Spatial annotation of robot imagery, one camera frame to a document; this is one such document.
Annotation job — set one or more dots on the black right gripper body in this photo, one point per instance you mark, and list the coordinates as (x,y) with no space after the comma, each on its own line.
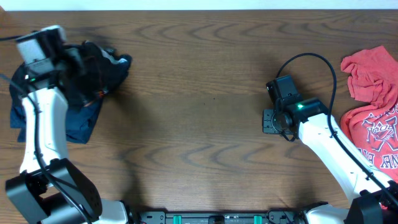
(271,123)

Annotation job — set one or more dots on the red printed t-shirt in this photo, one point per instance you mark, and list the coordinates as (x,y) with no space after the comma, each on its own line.
(373,128)

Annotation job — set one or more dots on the folded black shirt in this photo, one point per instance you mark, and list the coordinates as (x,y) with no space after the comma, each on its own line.
(17,93)

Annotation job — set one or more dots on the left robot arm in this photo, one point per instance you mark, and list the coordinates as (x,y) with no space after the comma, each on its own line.
(56,75)

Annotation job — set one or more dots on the black printed cycling jersey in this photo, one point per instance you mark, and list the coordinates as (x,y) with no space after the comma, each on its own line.
(105,71)

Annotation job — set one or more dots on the folded navy blue shirt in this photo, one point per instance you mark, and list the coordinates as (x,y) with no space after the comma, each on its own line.
(80,123)

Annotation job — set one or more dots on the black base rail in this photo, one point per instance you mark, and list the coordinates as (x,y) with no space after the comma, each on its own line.
(272,216)

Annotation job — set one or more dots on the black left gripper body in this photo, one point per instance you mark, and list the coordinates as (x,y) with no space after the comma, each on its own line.
(72,65)

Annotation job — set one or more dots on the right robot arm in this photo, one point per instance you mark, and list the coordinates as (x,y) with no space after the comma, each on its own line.
(372,195)

